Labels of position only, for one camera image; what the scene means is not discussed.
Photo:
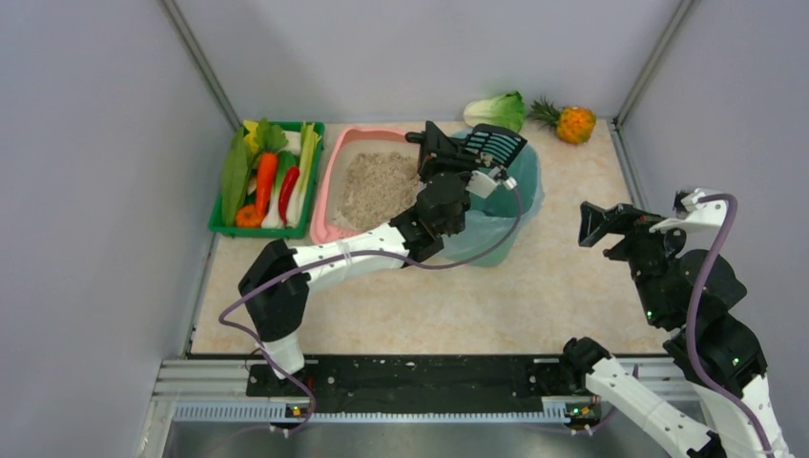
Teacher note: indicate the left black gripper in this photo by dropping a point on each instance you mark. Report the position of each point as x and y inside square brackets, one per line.
[444, 164]

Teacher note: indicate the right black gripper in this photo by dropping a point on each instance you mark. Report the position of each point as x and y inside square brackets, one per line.
[630, 233]

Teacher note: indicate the black litter scoop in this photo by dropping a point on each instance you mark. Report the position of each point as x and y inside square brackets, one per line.
[500, 145]

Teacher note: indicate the green trash bin with bag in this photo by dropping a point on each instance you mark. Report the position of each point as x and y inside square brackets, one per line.
[489, 219]

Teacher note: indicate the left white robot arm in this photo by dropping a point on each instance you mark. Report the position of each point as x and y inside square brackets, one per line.
[276, 287]

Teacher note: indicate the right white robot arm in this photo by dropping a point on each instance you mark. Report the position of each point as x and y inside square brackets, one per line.
[688, 289]

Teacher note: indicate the pink litter box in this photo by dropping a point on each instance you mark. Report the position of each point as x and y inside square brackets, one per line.
[327, 223]

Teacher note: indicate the toy bok choy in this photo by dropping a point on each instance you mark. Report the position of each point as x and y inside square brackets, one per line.
[504, 110]

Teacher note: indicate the toy pineapple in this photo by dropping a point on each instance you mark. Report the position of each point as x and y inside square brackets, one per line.
[570, 124]

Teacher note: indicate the toy celery stalk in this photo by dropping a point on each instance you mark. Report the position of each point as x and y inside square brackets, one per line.
[309, 141]

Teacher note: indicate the toy red chili pepper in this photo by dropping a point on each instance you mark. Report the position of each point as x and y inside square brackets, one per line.
[286, 190]

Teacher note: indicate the green vegetable basket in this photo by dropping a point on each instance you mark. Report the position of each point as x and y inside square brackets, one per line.
[275, 137]

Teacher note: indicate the toy carrot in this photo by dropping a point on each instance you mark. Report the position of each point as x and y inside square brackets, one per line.
[268, 165]

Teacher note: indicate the toy white scallion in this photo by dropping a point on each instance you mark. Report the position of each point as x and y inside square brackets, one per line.
[272, 219]

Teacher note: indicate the toy yellow corn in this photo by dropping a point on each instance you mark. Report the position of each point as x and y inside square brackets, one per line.
[250, 136]

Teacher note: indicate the toy orange tomato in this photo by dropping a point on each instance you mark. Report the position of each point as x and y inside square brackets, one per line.
[249, 216]

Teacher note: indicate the toy green leaf vegetable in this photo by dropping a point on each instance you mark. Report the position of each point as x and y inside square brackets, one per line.
[234, 176]

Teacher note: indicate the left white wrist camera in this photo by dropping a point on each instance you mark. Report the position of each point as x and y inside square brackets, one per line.
[483, 184]

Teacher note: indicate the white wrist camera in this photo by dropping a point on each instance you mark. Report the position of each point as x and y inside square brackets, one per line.
[483, 184]
[695, 209]

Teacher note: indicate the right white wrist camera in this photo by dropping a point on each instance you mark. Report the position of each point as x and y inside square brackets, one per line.
[695, 209]

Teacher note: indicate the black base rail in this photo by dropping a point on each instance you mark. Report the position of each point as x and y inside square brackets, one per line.
[424, 384]

